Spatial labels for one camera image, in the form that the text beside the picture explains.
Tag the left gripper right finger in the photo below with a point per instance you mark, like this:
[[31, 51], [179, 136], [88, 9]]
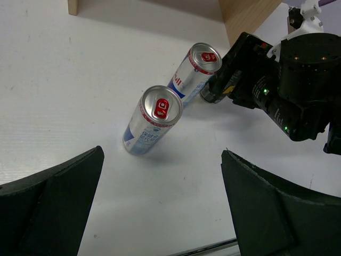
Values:
[[273, 216]]

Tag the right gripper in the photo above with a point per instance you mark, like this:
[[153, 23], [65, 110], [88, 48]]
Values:
[[248, 76]]

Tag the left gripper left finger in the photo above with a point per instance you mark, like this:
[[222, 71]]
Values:
[[46, 213]]

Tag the black can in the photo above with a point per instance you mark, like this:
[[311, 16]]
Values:
[[209, 94]]

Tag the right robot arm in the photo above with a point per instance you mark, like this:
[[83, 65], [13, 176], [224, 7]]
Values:
[[299, 90]]

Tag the wooden two-tier shelf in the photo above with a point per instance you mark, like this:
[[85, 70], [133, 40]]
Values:
[[221, 22]]

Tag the silver can middle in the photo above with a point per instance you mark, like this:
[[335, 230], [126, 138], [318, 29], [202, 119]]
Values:
[[200, 63]]

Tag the silver can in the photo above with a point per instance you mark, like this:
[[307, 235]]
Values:
[[157, 111], [200, 63]]

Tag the silver can front left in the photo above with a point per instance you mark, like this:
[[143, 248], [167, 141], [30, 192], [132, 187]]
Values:
[[157, 111]]

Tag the aluminium front rail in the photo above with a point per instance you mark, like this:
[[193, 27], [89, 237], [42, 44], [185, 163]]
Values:
[[227, 247]]

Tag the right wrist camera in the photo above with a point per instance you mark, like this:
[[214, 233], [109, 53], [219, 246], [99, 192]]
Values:
[[311, 24]]

